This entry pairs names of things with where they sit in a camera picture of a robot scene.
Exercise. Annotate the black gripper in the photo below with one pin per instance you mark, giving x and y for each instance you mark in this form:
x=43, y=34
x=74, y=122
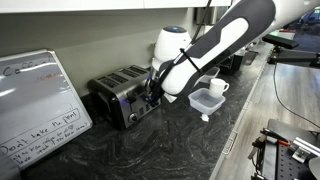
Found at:
x=156, y=85

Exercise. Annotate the black and steel four-slot toaster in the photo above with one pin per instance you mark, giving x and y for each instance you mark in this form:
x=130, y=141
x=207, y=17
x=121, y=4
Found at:
x=113, y=93

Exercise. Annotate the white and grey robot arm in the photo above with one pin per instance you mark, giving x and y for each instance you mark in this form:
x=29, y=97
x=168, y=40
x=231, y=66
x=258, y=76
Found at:
x=216, y=40

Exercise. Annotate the small clear plastic container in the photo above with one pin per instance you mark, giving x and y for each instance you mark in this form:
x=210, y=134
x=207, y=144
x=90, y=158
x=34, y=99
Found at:
x=206, y=101

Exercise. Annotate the small white paper scrap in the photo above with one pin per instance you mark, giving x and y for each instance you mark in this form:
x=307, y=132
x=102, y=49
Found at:
x=205, y=117

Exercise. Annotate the large clear plastic container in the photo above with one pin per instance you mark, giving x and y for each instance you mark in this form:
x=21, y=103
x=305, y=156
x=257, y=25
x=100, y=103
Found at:
x=212, y=73

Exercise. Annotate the tall white ceramic cup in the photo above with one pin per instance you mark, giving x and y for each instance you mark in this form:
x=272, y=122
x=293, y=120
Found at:
x=217, y=87

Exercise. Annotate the white upper cabinet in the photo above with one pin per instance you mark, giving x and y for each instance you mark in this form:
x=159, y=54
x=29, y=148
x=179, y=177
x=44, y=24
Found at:
x=100, y=5

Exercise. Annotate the whiteboard with handwritten notes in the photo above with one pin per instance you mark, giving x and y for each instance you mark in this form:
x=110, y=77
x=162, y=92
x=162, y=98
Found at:
x=36, y=106

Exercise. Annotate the black perforated breadboard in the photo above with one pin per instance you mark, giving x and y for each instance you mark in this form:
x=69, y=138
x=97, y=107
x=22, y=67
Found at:
x=290, y=166

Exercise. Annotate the aluminium bracket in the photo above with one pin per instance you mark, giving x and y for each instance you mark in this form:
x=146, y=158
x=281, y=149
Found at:
x=305, y=148

